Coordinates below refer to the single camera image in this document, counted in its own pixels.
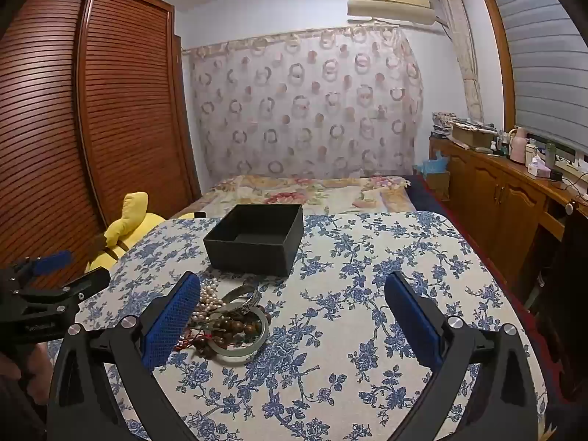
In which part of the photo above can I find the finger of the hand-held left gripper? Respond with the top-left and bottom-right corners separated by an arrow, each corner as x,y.
18,269 -> 112,315
9,251 -> 74,281

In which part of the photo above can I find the black box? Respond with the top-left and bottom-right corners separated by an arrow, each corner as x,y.
203,203 -> 304,277

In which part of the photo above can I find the blue floral tablecloth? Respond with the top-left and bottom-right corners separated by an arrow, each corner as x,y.
46,211 -> 549,441

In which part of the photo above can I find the person's left forearm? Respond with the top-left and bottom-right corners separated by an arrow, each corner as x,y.
0,377 -> 49,441

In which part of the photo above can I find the green jade bangle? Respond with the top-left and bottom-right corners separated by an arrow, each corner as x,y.
203,308 -> 272,367

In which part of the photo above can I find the pink thermos jug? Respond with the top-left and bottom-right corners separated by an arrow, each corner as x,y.
509,125 -> 529,165

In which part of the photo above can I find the grey window blind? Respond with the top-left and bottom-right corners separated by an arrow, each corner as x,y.
487,0 -> 588,152

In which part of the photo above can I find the brown slatted wooden wardrobe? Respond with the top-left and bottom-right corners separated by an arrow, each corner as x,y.
0,0 -> 203,286

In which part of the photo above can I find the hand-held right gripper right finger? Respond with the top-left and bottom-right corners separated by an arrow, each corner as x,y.
383,271 -> 549,441

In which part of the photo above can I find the flat cardboard box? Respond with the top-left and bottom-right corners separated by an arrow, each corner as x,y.
451,122 -> 497,148

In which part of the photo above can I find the beige gathered curtain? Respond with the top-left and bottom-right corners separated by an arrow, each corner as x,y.
436,0 -> 485,125

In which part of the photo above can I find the floral bedspread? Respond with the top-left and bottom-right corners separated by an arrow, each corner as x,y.
170,175 -> 414,221

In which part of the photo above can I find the silver bangle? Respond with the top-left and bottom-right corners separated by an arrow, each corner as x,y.
219,285 -> 261,319

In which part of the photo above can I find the circle patterned curtain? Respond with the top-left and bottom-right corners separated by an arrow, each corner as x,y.
188,25 -> 426,182

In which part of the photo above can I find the dark chair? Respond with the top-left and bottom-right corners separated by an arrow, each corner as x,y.
524,211 -> 588,405

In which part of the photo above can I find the stack of patterned items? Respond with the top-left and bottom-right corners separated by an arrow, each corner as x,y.
432,111 -> 458,136

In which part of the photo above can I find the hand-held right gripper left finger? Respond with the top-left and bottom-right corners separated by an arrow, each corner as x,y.
46,271 -> 203,441

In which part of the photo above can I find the person's left hand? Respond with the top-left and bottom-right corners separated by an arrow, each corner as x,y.
0,342 -> 56,400

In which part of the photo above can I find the wooden sideboard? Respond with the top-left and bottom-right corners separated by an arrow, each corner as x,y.
429,135 -> 588,286

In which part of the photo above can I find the dark blue bed sheet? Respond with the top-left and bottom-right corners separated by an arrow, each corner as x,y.
406,175 -> 455,214

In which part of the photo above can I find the blue plastic bag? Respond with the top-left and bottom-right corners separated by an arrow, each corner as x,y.
413,151 -> 450,180

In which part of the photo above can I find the beige air conditioner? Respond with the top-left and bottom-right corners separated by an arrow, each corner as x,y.
347,0 -> 437,26

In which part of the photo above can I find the yellow plush toy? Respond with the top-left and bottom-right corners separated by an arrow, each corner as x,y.
85,191 -> 207,273

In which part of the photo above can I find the tissue box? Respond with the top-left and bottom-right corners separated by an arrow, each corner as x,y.
527,156 -> 552,178

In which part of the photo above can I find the brown wooden bead bracelet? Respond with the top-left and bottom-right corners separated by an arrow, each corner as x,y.
184,305 -> 273,360

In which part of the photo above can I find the white pearl necklace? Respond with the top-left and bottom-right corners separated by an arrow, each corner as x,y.
189,278 -> 227,328

